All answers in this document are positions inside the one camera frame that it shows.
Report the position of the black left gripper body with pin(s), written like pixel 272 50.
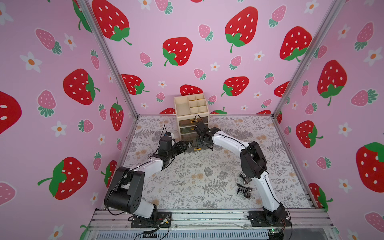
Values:
pixel 174 150

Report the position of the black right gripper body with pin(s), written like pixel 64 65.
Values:
pixel 202 138

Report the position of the clear smoky bottom drawer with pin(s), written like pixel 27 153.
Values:
pixel 195 145

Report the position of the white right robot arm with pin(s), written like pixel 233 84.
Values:
pixel 254 166

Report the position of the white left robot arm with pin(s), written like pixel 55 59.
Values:
pixel 126 188

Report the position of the cream drawer organizer cabinet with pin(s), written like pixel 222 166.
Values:
pixel 188 107

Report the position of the black checkered cookie packet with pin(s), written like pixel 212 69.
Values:
pixel 246 191
pixel 246 179

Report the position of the aluminium corner post left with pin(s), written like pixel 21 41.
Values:
pixel 90 17

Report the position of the aluminium corner post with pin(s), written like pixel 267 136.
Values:
pixel 321 33
pixel 90 17

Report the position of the aluminium corner post right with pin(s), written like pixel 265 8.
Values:
pixel 321 33

